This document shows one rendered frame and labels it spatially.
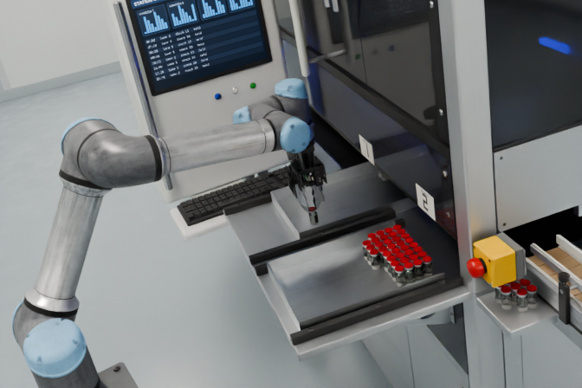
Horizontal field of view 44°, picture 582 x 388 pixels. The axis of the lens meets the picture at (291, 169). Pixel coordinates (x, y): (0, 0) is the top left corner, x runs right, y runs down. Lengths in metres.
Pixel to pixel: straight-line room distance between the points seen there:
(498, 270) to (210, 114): 1.16
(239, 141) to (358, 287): 0.44
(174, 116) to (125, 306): 1.37
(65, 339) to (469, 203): 0.85
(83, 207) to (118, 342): 1.71
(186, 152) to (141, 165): 0.10
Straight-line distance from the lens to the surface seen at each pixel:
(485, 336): 1.69
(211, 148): 1.48
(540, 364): 1.85
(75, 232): 1.57
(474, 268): 1.47
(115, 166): 1.42
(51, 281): 1.61
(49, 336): 1.55
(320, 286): 1.68
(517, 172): 1.51
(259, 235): 1.92
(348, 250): 1.78
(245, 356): 2.92
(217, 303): 3.24
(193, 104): 2.27
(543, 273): 1.58
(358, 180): 2.09
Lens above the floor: 1.86
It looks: 26 degrees down
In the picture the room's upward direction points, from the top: 11 degrees counter-clockwise
